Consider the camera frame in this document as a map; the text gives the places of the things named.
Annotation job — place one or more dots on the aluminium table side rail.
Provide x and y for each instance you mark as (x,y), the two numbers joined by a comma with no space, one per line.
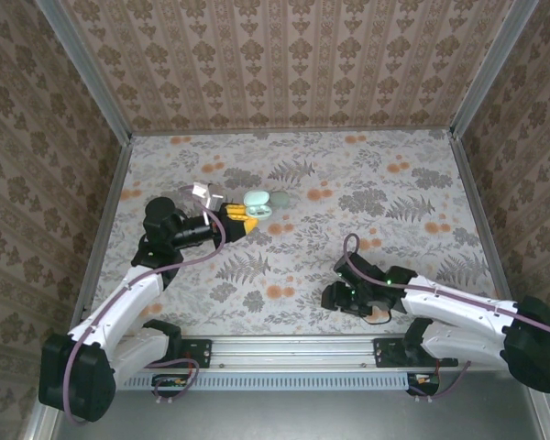
(485,229)
(104,215)

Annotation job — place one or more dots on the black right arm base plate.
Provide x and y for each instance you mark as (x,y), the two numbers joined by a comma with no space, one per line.
(387,355)

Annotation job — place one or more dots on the steel sheet panel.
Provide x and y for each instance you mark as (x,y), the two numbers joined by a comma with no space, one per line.
(302,412)

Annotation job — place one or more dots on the small electronics board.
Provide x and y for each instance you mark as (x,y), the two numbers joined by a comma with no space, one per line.
(424,380)
(169,381)

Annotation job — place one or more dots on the aluminium frame post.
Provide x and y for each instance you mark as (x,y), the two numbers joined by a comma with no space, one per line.
(88,69)
(494,69)

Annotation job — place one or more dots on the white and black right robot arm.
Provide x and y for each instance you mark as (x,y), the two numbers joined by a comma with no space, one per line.
(449,311)

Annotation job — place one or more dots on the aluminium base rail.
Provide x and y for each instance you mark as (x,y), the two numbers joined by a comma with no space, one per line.
(293,353)

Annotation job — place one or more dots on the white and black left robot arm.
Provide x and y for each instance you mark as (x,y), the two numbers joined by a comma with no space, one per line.
(119,302)

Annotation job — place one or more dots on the mint earbud charging case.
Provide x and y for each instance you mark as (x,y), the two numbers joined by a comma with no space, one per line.
(256,199)

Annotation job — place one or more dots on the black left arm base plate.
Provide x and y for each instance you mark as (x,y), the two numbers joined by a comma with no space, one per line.
(201,350)

